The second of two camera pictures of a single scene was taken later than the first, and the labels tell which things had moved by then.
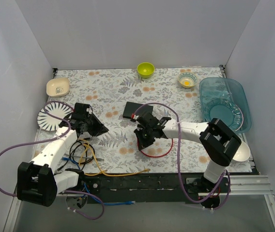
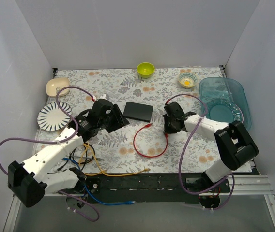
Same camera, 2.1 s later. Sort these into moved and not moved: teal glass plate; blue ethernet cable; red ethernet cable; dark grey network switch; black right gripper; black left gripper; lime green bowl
Moved: red ethernet cable; black left gripper; black right gripper
Not moved: teal glass plate; blue ethernet cable; lime green bowl; dark grey network switch
